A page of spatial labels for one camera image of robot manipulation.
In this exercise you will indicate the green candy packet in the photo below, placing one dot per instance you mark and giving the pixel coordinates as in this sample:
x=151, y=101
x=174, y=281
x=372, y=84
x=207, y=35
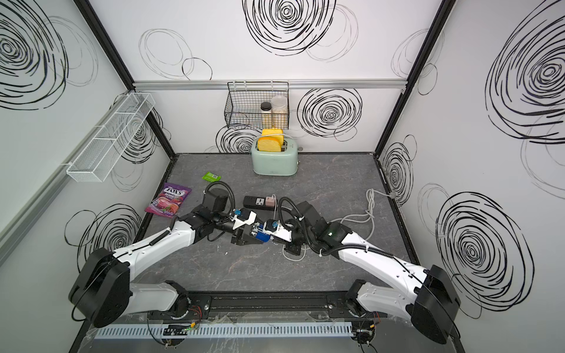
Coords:
x=211, y=177

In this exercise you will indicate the yellow sponge toast front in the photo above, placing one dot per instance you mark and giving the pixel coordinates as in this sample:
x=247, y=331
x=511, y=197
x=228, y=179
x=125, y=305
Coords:
x=270, y=143

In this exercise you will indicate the yellow sponge toast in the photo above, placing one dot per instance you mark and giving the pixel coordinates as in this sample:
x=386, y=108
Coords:
x=270, y=143
x=274, y=133

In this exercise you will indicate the white lid plastic jar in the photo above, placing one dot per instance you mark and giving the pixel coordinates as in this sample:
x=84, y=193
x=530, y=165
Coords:
x=279, y=112

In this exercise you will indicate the black power strip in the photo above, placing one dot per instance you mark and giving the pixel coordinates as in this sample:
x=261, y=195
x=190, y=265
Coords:
x=255, y=203

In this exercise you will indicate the black lid spice jar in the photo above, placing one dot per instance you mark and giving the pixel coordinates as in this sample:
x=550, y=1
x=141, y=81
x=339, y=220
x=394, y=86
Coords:
x=266, y=115

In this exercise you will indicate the purple candy bag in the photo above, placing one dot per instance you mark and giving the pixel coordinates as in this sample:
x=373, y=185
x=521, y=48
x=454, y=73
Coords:
x=169, y=200

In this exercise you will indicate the mint green toaster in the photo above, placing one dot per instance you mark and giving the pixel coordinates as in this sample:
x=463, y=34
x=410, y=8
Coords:
x=282, y=163

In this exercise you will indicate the yellow sponge toast back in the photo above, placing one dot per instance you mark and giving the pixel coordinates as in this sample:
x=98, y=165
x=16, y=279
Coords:
x=274, y=133

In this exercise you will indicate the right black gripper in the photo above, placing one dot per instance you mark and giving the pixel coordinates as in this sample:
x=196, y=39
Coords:
x=290, y=248

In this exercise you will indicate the grey slotted cable duct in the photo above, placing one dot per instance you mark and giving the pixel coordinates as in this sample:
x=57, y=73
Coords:
x=226, y=330

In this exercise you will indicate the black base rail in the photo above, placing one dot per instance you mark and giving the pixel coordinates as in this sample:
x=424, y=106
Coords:
x=201, y=305

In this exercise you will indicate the white wire shelf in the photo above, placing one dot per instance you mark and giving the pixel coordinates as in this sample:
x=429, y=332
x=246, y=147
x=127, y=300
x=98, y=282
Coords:
x=112, y=138

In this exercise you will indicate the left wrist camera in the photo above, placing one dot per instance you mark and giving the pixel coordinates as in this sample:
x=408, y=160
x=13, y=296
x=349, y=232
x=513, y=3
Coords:
x=243, y=216

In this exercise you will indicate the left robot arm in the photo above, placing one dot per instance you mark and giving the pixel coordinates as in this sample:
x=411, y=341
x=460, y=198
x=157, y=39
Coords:
x=106, y=290

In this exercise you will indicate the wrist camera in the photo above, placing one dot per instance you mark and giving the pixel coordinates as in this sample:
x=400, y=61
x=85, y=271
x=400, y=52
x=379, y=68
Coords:
x=243, y=216
x=274, y=229

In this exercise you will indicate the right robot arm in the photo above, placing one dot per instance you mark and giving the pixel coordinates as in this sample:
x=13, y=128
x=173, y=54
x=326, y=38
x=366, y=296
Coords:
x=425, y=297

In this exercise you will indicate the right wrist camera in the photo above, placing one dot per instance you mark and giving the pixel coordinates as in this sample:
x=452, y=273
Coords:
x=274, y=229

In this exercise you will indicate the black wire basket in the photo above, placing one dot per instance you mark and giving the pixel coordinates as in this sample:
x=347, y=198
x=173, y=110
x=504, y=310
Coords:
x=242, y=108

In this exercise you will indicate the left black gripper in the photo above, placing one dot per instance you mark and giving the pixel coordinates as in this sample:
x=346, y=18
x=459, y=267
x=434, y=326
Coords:
x=244, y=240

